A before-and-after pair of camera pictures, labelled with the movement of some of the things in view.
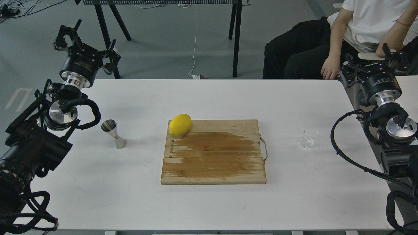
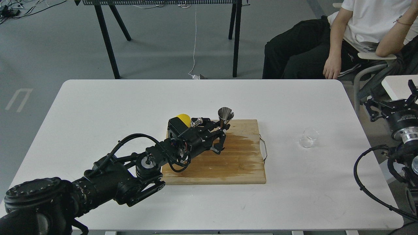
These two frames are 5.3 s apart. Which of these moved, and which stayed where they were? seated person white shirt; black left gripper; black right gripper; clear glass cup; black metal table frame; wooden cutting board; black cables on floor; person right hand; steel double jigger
Moved: black right gripper; black left gripper; steel double jigger
Stayed: wooden cutting board; seated person white shirt; black cables on floor; person right hand; black metal table frame; clear glass cup
